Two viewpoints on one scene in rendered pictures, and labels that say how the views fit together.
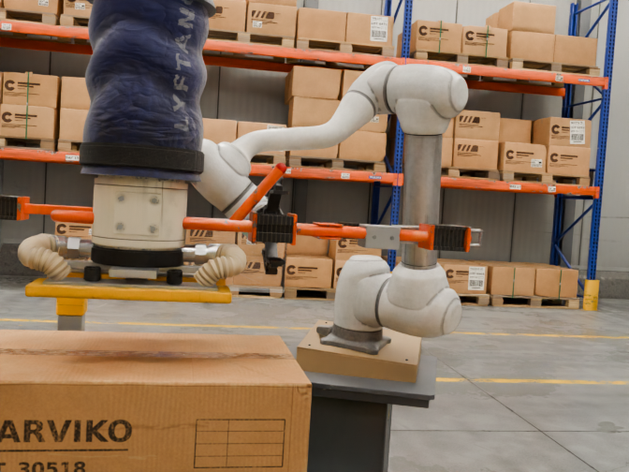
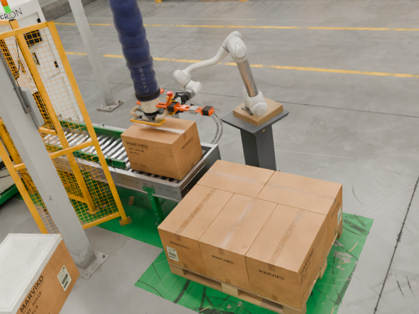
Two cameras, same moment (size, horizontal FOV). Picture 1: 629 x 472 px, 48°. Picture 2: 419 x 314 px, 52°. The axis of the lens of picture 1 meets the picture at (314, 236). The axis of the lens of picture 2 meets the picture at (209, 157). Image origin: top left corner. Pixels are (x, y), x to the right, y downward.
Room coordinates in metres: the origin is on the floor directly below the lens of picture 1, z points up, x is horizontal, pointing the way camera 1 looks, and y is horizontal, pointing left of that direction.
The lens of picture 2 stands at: (-0.78, -2.57, 2.85)
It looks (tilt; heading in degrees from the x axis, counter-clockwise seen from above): 33 degrees down; 47
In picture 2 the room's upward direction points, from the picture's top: 12 degrees counter-clockwise
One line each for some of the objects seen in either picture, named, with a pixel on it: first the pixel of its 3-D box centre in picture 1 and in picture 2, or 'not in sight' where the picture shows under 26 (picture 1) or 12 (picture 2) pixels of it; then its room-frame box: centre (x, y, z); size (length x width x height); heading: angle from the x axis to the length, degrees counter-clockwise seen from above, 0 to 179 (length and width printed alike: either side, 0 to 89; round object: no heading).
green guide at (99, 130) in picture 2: not in sight; (100, 128); (1.40, 1.50, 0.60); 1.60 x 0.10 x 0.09; 100
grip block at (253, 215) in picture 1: (271, 228); (173, 106); (1.37, 0.08, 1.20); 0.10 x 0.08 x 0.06; 11
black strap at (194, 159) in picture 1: (142, 158); (148, 91); (1.33, 0.33, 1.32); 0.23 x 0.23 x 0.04
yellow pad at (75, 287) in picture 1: (133, 282); (147, 119); (1.23, 0.31, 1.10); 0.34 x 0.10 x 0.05; 101
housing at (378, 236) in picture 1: (378, 236); (194, 109); (1.41, -0.13, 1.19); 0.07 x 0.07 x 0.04; 11
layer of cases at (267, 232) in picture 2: not in sight; (253, 223); (1.22, -0.77, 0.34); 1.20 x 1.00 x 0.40; 100
